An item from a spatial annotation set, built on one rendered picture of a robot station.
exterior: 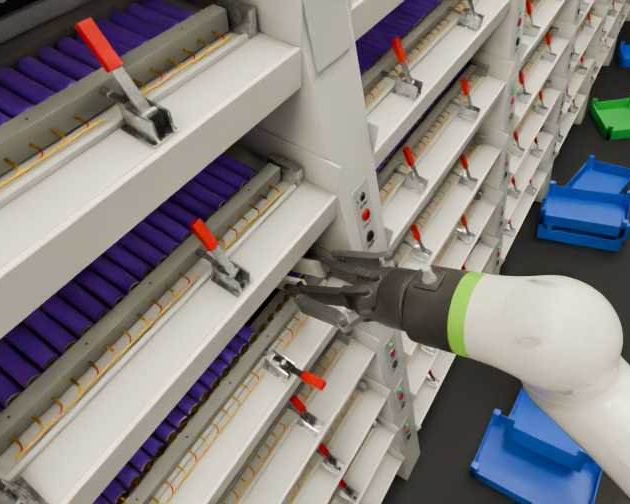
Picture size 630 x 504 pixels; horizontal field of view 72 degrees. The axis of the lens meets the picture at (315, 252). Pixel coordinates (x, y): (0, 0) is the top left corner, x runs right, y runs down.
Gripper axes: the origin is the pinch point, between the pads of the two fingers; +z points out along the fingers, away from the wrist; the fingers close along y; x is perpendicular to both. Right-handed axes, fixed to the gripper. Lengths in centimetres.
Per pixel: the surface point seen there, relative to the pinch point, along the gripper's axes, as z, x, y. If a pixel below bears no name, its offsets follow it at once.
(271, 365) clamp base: -2.2, 5.2, 12.3
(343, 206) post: -7.5, -7.8, -7.2
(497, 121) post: 0, 19, -77
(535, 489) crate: -17, 106, -23
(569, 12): -1, 18, -147
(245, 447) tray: -4.1, 8.5, 22.3
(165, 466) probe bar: 0.0, 3.4, 29.5
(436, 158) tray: -1.8, 7.3, -41.9
